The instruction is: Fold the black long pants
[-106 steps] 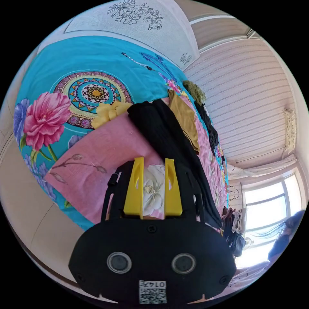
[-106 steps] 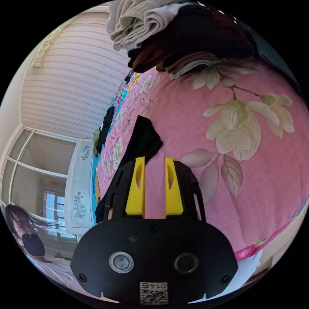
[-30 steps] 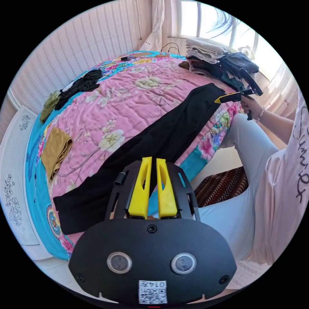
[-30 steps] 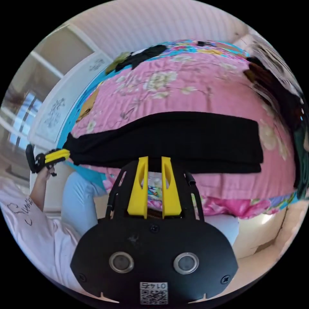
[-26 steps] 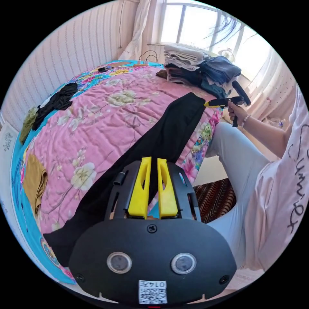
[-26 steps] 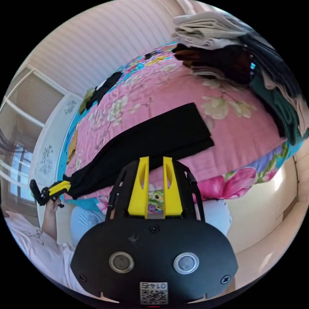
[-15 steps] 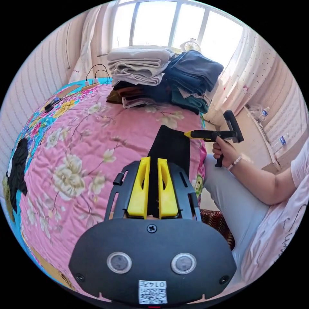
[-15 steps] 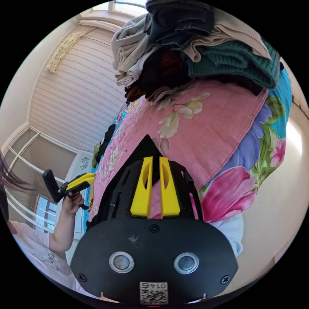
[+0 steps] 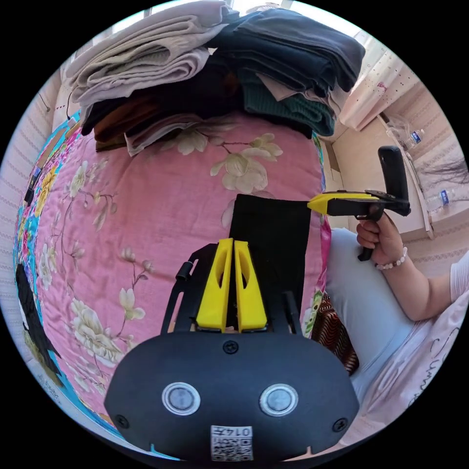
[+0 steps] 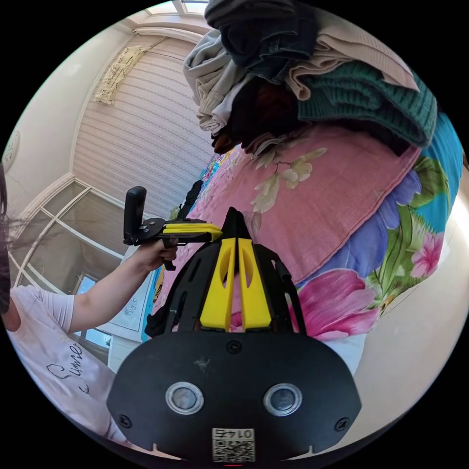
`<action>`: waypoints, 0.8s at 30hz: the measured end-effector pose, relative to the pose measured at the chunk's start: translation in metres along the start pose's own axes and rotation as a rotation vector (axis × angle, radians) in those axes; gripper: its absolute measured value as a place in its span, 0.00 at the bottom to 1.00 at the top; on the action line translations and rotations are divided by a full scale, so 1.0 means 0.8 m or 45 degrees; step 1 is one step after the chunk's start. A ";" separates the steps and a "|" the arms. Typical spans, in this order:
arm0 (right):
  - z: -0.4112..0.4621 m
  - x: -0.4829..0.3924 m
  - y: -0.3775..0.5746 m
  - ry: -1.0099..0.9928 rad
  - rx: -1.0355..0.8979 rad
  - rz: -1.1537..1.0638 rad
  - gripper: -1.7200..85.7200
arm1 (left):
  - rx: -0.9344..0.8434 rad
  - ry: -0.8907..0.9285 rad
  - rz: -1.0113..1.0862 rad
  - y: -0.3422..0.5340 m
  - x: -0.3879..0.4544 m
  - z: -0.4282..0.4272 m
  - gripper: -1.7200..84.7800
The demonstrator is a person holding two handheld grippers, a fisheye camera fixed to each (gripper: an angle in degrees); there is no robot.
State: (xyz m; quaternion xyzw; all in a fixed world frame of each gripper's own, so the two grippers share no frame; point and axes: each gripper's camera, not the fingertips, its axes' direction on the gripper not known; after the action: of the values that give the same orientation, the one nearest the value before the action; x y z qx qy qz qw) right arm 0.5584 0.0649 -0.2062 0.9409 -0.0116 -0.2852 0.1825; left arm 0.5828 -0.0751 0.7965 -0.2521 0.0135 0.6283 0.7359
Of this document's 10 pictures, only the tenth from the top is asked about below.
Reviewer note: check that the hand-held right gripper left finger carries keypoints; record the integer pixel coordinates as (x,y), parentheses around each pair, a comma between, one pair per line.
(214,293)

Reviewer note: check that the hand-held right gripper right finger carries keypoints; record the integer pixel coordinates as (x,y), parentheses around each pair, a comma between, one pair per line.
(256,300)

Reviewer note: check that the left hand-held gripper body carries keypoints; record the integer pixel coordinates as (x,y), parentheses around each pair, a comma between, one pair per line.
(154,229)

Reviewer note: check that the black long pants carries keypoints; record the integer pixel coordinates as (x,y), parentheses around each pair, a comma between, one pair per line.
(238,223)

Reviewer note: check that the person's left forearm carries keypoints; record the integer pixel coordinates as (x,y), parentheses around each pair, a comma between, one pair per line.
(106,293)

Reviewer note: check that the person's left hand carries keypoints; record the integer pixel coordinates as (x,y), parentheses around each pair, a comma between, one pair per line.
(154,256)

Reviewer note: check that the window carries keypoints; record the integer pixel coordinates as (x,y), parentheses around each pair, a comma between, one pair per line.
(66,234)

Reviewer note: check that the bed with floral quilt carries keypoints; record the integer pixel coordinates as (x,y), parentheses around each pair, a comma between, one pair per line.
(329,220)

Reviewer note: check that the person's body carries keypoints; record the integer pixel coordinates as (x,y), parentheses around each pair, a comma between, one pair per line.
(47,348)

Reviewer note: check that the pile of clothes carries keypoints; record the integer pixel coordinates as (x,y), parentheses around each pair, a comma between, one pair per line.
(311,73)

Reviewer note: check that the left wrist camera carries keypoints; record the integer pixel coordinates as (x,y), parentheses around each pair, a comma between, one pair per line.
(135,212)

